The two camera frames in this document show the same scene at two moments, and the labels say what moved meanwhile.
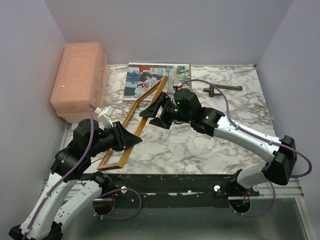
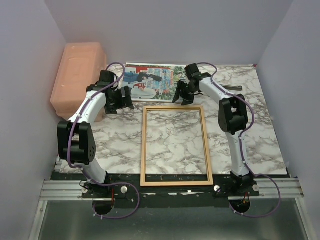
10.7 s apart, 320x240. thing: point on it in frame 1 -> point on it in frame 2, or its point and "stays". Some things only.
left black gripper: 125,139 -> 111,109
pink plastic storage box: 81,80 stays
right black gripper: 164,100 -> 180,85
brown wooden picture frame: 165,79 -> 207,160
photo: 140,77 stays
